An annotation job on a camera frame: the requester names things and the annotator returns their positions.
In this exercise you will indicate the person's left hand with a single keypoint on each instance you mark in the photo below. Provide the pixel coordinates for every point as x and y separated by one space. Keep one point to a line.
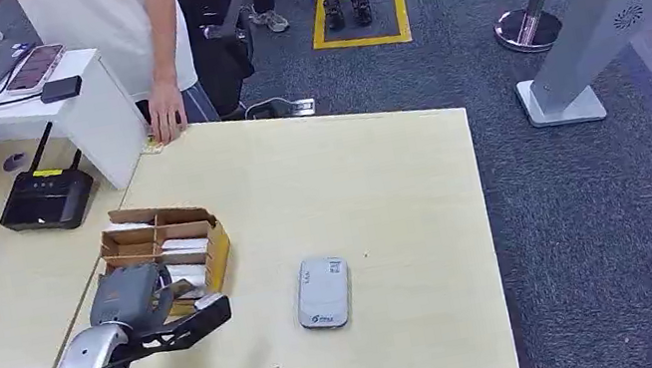
166 113

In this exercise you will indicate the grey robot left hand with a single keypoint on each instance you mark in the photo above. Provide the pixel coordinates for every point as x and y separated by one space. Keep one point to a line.
124 295

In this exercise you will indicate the yellow printed card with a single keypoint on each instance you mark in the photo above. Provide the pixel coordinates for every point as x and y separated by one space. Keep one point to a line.
152 148

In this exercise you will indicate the white card stack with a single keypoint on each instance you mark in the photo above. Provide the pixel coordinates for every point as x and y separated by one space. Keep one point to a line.
189 274
126 226
184 245

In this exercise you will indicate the white desk riser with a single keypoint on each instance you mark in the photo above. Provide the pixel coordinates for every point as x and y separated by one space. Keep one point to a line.
95 129

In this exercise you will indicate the black chair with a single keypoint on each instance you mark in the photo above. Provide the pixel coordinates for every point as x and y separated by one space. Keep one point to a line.
220 60

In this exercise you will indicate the wooden card box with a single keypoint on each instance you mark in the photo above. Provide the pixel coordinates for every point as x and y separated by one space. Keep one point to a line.
219 255

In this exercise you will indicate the smartphone with dark screen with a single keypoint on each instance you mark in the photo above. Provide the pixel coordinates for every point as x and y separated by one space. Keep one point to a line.
35 67

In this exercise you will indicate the black power bank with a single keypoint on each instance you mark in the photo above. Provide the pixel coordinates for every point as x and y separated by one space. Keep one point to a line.
61 89

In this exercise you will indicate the black router with antennas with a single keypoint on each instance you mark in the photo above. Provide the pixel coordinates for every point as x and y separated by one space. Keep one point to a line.
45 198

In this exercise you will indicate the dark computer mouse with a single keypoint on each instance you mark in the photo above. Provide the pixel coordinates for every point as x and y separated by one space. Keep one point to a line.
14 161

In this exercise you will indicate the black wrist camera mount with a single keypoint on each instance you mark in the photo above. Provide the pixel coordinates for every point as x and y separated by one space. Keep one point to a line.
196 324

